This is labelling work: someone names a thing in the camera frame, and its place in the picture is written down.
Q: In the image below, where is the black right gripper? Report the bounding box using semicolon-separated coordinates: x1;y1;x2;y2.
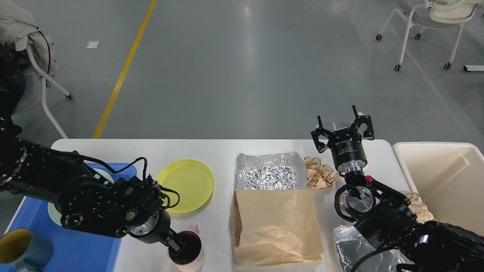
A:
311;105;375;173

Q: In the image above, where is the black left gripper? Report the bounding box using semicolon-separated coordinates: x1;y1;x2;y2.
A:
129;209;185;255

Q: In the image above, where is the pink mug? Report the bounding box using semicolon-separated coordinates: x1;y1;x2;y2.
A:
168;223;205;272

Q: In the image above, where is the yellow plastic plate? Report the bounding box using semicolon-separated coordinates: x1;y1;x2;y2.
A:
155;159;214;213

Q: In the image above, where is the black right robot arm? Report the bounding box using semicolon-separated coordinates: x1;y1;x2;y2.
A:
311;105;484;272

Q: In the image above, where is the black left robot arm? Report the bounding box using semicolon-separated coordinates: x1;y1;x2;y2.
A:
0;114;185;255

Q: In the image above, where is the crumpled brown paper ball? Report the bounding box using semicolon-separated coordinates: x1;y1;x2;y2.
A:
304;156;336;190

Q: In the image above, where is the silver foil tray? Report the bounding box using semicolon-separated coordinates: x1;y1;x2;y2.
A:
234;151;307;190

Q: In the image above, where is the brown paper bag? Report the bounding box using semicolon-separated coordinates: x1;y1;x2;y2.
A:
230;189;324;267

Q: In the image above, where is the crumpled brown paper wad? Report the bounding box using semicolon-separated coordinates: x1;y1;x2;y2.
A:
401;191;439;223

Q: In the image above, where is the blue plastic tray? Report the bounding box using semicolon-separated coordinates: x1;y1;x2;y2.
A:
4;163;137;272

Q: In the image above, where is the crumpled foil sheet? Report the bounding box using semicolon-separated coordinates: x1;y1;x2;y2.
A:
333;226;413;272

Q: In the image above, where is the beige plastic bin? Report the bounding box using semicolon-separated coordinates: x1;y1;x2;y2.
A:
392;142;484;235

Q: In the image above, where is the pale green plate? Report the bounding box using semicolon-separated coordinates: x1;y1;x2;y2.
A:
47;168;114;227

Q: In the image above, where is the white floor bar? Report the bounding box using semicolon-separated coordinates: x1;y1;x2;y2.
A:
463;64;484;72

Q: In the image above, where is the white rolling chair right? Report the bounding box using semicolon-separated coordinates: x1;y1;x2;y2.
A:
375;0;483;72

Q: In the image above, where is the blue yellow mug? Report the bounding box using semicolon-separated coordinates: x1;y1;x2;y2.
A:
0;228;53;272

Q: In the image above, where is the white chair left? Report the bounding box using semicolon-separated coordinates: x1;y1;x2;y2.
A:
26;44;74;139

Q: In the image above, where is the person in black clothes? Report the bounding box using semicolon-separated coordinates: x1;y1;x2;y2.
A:
0;44;25;122

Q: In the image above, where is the white jacket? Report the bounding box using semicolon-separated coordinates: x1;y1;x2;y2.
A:
0;0;58;79

